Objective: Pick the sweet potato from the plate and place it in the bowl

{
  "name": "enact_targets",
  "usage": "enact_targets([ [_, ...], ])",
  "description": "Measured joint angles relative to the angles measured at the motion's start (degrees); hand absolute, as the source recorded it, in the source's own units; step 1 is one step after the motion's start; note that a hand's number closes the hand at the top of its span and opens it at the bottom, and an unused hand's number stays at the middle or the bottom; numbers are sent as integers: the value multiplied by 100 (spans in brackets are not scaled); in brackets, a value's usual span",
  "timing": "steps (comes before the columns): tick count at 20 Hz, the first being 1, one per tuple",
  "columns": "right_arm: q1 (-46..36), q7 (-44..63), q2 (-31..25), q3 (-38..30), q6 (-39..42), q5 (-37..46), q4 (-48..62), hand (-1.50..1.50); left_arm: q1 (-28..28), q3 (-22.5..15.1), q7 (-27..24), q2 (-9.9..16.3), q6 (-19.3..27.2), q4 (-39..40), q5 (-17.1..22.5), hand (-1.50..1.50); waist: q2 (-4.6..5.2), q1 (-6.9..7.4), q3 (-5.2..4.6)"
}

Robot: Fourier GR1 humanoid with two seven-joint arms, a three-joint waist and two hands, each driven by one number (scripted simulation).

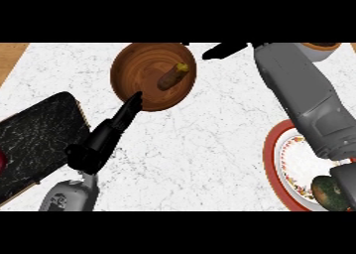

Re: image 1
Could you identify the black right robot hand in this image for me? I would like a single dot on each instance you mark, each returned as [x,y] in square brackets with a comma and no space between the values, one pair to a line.
[224,50]

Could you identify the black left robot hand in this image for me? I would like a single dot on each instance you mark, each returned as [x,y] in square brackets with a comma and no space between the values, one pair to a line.
[100,142]

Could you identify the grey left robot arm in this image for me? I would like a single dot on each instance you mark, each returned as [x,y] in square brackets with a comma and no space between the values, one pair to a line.
[69,196]

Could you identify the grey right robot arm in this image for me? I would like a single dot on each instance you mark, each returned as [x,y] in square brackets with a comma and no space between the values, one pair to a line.
[302,92]

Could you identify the brown sweet potato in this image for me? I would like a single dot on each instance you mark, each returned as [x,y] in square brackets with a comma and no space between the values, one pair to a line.
[172,77]

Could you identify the brown wooden bowl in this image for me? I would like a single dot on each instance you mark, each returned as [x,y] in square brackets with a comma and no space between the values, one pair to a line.
[141,71]

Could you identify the white plate with red rim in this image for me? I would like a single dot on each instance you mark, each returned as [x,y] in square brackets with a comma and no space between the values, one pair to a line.
[298,165]

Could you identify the black marble cutting board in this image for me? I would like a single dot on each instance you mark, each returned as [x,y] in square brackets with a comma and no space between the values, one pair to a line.
[36,139]

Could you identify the grey container with wooden rim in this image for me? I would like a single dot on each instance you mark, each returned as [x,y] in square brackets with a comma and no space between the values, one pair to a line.
[320,53]

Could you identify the dark green round vegetable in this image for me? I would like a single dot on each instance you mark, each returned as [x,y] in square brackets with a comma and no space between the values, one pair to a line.
[327,195]

